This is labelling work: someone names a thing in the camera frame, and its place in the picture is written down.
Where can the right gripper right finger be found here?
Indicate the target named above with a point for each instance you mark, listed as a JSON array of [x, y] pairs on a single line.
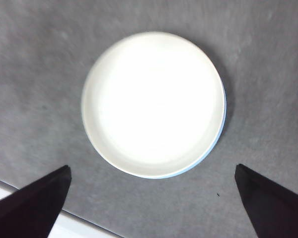
[[275, 213]]

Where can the blue round plate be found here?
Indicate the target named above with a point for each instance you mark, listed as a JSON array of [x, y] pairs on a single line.
[[225, 111]]

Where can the white round plate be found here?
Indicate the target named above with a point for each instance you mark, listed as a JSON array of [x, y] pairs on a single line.
[[151, 104]]

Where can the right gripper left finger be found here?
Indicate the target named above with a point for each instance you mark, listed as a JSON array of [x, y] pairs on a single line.
[[27, 213]]

